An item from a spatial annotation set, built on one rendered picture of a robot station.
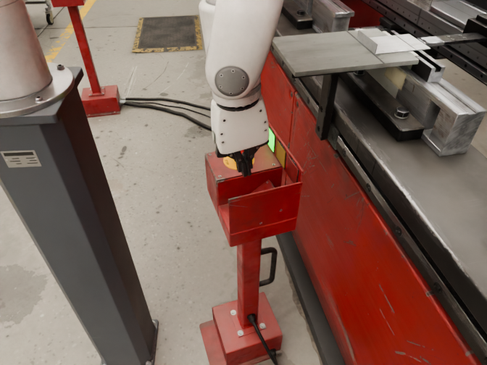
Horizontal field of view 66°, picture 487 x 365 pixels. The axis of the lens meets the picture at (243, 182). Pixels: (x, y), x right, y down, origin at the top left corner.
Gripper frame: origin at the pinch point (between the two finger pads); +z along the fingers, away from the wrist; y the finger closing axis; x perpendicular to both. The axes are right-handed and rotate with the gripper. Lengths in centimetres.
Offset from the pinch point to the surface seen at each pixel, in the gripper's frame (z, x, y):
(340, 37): -12.9, -17.6, -30.8
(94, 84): 62, -184, 39
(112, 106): 76, -177, 33
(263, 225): 14.2, 4.9, -1.4
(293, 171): 3.9, 2.2, -9.9
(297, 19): -3, -57, -39
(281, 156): 4.4, -4.2, -10.0
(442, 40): -12, -7, -50
